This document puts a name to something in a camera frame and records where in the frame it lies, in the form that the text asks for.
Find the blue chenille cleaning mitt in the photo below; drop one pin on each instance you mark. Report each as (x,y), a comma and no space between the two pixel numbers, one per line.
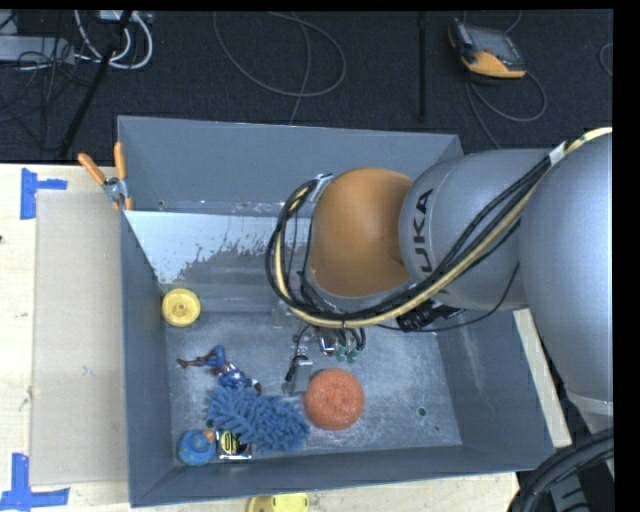
(257,419)

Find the pale cardboard board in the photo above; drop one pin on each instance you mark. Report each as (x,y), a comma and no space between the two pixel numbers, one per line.
(75,340)

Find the blue ball with yellow spots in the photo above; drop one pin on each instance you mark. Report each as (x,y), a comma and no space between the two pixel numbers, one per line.
(194,448)

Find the grey metal bin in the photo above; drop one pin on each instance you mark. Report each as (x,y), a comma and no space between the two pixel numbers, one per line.
(400,400)

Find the orange round sponge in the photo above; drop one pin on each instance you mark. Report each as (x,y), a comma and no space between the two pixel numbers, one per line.
(333,399)

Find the blue and red action figure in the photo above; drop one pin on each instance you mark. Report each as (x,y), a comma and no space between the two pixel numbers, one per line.
(227,372)

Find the yellow round plastic wheel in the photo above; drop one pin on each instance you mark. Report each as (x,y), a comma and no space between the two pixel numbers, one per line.
(181,307)

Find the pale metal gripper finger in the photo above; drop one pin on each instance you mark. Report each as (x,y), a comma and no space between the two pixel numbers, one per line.
(290,376)
(304,376)

